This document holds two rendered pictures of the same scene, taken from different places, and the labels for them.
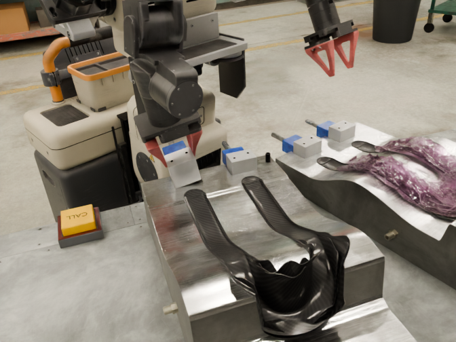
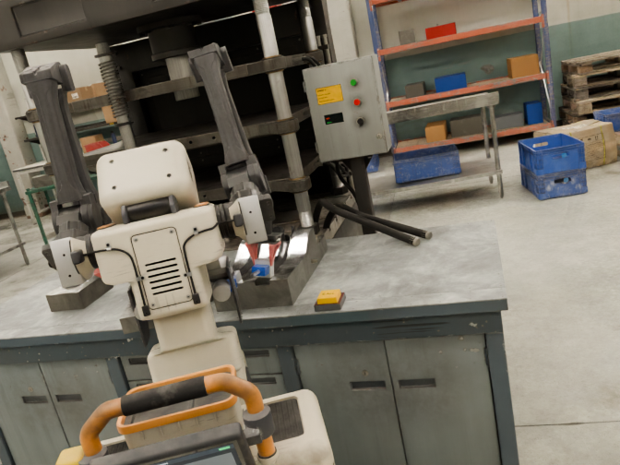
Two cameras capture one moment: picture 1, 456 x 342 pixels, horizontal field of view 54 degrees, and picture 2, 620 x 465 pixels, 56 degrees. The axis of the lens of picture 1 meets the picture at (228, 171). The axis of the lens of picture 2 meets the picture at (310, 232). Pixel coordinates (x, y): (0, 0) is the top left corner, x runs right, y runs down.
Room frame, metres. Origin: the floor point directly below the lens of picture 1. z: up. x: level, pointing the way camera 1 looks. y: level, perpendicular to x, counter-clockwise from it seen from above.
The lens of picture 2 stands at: (2.02, 1.20, 1.50)
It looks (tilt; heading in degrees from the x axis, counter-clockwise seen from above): 16 degrees down; 215
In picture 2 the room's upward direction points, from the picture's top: 12 degrees counter-clockwise
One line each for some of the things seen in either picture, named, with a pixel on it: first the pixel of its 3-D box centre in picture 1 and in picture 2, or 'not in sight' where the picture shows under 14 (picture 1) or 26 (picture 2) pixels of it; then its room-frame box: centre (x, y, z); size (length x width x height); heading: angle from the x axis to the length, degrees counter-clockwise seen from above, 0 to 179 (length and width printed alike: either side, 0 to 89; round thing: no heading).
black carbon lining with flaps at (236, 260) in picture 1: (257, 226); (266, 248); (0.52, -0.04, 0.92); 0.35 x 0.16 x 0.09; 17
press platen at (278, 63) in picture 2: not in sight; (190, 96); (-0.17, -0.85, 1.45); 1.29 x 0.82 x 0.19; 107
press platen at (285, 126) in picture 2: not in sight; (203, 147); (-0.17, -0.85, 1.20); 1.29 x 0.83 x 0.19; 107
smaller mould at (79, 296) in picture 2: not in sight; (80, 291); (0.76, -0.80, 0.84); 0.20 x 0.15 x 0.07; 17
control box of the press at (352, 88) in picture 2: not in sight; (368, 226); (-0.23, -0.04, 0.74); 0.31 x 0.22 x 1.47; 107
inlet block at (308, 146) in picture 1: (292, 144); not in sight; (0.88, -0.15, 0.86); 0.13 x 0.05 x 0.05; 34
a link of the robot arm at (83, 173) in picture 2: not in sight; (70, 149); (1.04, -0.19, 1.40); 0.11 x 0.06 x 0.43; 129
